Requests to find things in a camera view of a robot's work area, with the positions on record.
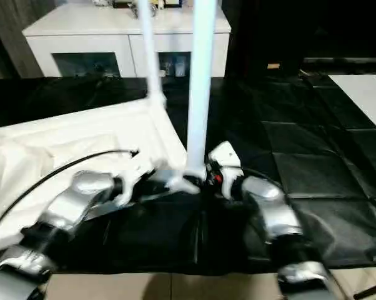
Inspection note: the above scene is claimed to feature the black mat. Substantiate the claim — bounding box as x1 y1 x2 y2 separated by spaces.
0 74 376 276

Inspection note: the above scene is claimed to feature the row of picture frames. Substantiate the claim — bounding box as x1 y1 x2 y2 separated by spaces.
112 0 182 9

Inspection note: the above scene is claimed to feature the grey curtain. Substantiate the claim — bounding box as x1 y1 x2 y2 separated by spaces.
0 0 56 79

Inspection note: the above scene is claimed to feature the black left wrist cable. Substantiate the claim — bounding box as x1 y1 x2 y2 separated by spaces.
0 149 141 238

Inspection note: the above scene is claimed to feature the white long board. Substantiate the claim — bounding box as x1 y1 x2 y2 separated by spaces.
327 74 376 138

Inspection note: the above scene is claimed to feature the black tangled bundle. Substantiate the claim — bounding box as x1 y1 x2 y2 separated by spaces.
130 2 160 19

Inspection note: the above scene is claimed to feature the white plastic table top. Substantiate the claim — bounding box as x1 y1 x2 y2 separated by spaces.
0 93 201 254

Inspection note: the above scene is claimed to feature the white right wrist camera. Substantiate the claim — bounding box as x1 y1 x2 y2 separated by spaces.
208 141 244 199

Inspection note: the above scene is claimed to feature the white low cabinet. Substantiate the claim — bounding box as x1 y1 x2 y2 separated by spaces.
22 4 232 79

